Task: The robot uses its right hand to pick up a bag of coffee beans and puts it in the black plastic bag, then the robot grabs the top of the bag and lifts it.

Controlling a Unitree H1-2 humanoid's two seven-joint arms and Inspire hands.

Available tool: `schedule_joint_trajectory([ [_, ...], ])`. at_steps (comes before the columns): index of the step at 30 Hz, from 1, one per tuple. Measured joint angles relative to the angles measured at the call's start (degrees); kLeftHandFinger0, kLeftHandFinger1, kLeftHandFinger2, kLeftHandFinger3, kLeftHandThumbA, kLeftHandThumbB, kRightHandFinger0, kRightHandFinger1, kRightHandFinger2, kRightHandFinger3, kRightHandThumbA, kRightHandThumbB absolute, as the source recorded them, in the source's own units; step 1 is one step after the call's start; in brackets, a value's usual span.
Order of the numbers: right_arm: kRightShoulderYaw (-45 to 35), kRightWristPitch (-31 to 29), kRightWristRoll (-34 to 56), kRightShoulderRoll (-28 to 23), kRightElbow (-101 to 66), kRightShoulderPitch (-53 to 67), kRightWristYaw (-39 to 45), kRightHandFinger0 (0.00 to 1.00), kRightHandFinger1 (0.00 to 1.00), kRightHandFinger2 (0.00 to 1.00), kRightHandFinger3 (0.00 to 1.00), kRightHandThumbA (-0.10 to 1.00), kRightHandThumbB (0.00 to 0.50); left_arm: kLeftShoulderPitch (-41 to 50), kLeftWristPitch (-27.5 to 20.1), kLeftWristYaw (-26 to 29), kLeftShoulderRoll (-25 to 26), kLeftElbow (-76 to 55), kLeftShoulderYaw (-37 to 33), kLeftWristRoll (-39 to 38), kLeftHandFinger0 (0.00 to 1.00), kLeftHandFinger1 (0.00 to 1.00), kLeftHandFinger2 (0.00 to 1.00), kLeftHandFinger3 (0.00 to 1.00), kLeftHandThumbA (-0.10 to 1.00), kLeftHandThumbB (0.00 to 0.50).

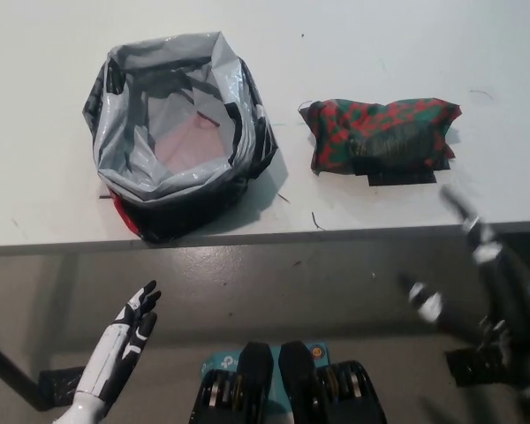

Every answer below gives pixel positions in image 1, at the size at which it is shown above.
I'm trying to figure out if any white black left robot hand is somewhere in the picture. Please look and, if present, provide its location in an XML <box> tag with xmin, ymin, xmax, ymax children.
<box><xmin>48</xmin><ymin>280</ymin><xmax>163</xmax><ymax>424</ymax></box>

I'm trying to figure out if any black grey plastic bag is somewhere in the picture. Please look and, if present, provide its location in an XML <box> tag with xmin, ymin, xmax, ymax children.
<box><xmin>82</xmin><ymin>29</ymin><xmax>278</xmax><ymax>243</ymax></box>

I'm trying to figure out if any red green patterned cloth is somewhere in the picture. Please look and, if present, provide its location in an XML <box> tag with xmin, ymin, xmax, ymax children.
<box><xmin>298</xmin><ymin>95</ymin><xmax>463</xmax><ymax>178</ymax></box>

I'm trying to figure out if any teal router box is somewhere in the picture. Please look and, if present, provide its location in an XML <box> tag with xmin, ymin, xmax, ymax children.
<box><xmin>201</xmin><ymin>342</ymin><xmax>332</xmax><ymax>424</ymax></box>

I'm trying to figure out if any black table leg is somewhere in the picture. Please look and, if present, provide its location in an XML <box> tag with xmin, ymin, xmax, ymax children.
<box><xmin>0</xmin><ymin>330</ymin><xmax>49</xmax><ymax>410</ymax></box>

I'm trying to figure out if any pink flat item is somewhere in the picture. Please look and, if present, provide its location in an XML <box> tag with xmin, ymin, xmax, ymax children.
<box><xmin>156</xmin><ymin>112</ymin><xmax>224</xmax><ymax>171</ymax></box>

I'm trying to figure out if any black tape patch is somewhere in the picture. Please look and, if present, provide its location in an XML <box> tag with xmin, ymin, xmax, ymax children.
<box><xmin>311</xmin><ymin>145</ymin><xmax>456</xmax><ymax>186</ymax></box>

